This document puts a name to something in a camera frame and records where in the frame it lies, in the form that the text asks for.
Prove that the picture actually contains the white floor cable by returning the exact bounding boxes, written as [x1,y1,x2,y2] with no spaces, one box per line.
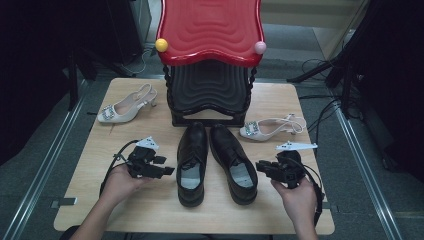
[126,48,152,76]

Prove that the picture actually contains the person's left hand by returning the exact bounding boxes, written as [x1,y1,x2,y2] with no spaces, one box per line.
[99,163,151,210]

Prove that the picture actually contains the black floor cables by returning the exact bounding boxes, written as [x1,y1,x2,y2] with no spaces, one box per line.
[298,59,346,148]

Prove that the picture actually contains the white slingback heeled shoe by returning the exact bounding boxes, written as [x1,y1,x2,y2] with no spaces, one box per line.
[239,113,308,142]
[97,83,158,124]

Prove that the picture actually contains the black tripod stand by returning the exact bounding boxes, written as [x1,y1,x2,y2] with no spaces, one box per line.
[286,0,371,118]

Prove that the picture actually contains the metal floor rail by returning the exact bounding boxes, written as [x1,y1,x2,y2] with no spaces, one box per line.
[1,79,89,240]
[333,99,404,240]

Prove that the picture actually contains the black leather shoe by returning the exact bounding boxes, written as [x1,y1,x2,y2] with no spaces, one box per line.
[209,123,259,206]
[175,121,209,208]

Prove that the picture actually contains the metal table bracket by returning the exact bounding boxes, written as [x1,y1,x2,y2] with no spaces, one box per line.
[321,200,339,213]
[50,197,78,209]

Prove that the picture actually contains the black cabinet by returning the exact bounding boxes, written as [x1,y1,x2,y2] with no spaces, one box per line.
[106,0,153,65]

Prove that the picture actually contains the person's right hand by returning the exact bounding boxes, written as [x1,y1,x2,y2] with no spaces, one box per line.
[270,176,318,228]

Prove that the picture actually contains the red and black shoe rack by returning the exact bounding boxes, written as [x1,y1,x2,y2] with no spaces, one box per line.
[154,0,268,128]

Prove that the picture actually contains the dark curtain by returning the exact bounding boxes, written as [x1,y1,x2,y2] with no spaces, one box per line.
[0,0,76,166]
[346,0,424,183]

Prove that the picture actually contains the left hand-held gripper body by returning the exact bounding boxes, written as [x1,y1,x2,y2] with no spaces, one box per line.
[126,135,160,179]

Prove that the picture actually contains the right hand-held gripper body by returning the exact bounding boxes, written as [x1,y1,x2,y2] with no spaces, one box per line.
[275,141,318,189]

